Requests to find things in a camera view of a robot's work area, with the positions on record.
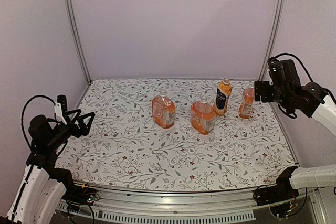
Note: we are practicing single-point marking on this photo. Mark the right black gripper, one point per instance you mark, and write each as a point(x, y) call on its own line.
point(265, 97)

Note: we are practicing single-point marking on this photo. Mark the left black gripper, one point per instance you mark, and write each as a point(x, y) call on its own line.
point(77, 131)

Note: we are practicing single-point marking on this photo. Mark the wide orange tea bottle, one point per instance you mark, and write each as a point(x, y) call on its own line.
point(246, 107)

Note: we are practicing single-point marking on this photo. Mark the black-label orange drink bottle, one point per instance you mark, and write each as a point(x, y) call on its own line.
point(223, 93)

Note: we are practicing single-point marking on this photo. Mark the orange grey-label tea bottle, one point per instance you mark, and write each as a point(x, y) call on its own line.
point(203, 116)

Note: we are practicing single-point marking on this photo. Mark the slim red-label tea bottle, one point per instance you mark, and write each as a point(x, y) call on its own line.
point(163, 110)

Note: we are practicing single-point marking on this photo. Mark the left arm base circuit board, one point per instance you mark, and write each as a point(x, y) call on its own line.
point(82, 194)

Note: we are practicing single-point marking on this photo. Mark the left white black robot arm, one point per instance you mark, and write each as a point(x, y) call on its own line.
point(43, 185)

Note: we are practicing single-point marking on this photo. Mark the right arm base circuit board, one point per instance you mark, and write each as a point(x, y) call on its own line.
point(286, 210)

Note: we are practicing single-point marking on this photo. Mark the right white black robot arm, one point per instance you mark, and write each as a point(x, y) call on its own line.
point(312, 100)

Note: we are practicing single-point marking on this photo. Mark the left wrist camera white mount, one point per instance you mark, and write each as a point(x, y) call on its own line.
point(59, 108)

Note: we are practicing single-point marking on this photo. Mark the front aluminium rail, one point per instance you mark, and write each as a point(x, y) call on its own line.
point(122, 205)

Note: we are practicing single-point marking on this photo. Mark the right aluminium frame post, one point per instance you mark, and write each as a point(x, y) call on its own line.
point(272, 38)

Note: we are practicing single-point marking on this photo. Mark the aluminium frame post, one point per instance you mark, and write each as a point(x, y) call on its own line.
point(272, 38)
point(77, 41)

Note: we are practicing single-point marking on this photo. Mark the left aluminium frame post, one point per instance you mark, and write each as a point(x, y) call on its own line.
point(77, 41)

